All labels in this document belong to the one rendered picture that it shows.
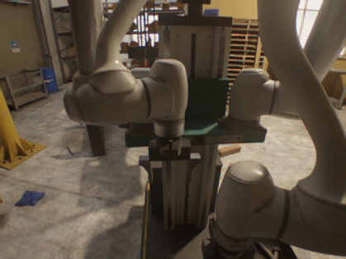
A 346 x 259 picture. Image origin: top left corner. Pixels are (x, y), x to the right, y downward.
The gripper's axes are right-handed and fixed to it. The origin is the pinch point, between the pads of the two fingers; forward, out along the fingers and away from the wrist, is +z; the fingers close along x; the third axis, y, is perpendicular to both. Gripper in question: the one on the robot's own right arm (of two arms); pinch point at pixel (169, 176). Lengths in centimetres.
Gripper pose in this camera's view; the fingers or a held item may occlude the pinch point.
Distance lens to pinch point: 66.0
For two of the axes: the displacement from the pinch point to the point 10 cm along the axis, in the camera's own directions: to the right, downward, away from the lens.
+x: -10.0, 0.3, -0.6
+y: -0.6, -4.5, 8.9
